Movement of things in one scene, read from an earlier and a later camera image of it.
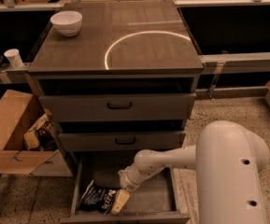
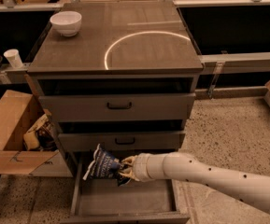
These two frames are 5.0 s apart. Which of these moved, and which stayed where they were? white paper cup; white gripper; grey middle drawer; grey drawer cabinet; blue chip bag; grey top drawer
Moved: blue chip bag; white gripper
Stayed: grey top drawer; grey middle drawer; grey drawer cabinet; white paper cup
